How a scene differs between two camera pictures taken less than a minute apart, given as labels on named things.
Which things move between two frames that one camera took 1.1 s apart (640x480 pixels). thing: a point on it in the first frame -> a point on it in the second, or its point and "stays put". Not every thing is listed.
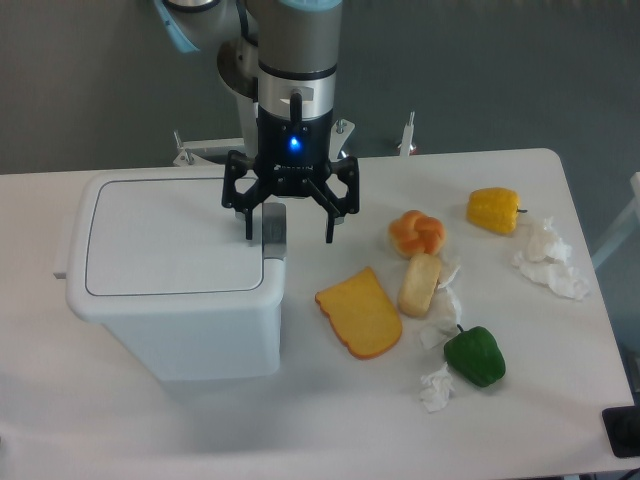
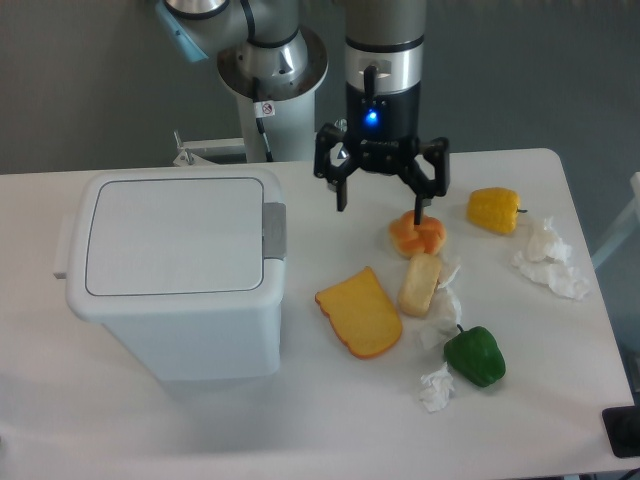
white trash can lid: x=163 y=236 stays put
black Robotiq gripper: x=294 y=156 -> x=384 y=129
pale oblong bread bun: x=418 y=284 stays put
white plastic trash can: x=156 y=258 stays put
